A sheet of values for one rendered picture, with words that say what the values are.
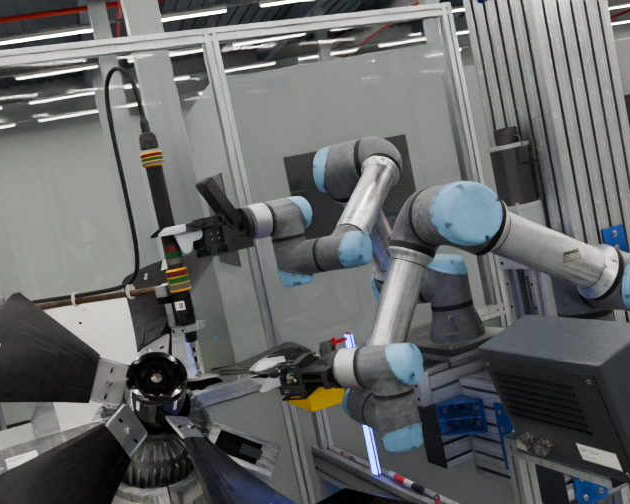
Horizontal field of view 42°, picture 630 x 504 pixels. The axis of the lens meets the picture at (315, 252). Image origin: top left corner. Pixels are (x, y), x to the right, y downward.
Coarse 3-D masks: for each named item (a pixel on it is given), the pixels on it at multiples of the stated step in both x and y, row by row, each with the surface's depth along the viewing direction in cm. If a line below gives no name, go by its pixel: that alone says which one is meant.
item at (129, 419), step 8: (120, 408) 155; (128, 408) 156; (112, 416) 154; (120, 416) 155; (128, 416) 156; (112, 424) 153; (120, 424) 155; (128, 424) 156; (136, 424) 158; (112, 432) 153; (120, 432) 155; (136, 432) 158; (144, 432) 159; (120, 440) 155; (128, 440) 156; (128, 448) 156; (136, 448) 157
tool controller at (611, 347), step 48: (528, 336) 120; (576, 336) 113; (624, 336) 106; (528, 384) 117; (576, 384) 107; (624, 384) 104; (528, 432) 124; (576, 432) 113; (624, 432) 104; (624, 480) 109
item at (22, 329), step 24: (0, 312) 162; (24, 312) 162; (0, 336) 161; (24, 336) 161; (48, 336) 161; (72, 336) 161; (0, 360) 160; (24, 360) 160; (48, 360) 160; (72, 360) 161; (96, 360) 161; (0, 384) 160; (24, 384) 161; (48, 384) 161; (72, 384) 161
